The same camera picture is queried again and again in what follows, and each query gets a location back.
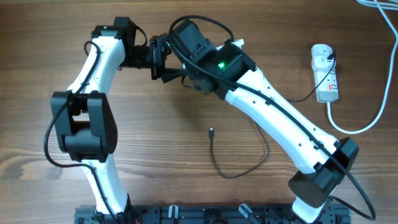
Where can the white USB charger plug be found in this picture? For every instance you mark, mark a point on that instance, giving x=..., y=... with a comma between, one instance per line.
x=322, y=62

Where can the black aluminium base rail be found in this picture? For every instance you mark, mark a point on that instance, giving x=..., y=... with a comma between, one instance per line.
x=270, y=213

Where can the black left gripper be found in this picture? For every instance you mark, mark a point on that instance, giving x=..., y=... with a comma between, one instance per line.
x=157, y=61

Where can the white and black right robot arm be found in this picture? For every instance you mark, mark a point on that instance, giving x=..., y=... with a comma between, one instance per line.
x=322, y=160

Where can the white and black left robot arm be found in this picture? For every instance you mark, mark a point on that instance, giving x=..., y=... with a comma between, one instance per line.
x=83, y=132

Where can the white power strip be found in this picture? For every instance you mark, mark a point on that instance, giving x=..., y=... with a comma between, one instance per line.
x=326, y=87

